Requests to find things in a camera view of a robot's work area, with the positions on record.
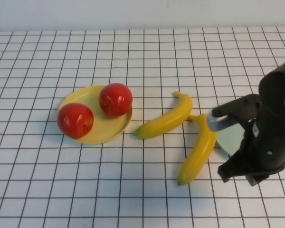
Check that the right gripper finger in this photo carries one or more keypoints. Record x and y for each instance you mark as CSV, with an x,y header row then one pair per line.
x,y
240,105
232,167

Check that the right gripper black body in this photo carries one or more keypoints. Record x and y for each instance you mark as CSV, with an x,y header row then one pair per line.
x,y
251,142

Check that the yellow banana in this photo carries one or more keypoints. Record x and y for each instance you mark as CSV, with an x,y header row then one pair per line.
x,y
199,152
171,118

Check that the red apple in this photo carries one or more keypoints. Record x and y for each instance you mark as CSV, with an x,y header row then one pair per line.
x,y
115,99
74,121

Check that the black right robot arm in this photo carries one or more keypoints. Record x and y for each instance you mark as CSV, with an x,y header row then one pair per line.
x,y
278,107

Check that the light blue plastic plate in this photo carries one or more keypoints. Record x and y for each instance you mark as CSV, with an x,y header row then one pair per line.
x,y
228,140

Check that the yellow plastic plate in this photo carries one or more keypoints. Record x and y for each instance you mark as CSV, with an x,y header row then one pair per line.
x,y
109,128

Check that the white grid tablecloth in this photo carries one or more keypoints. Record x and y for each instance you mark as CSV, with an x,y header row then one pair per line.
x,y
109,190

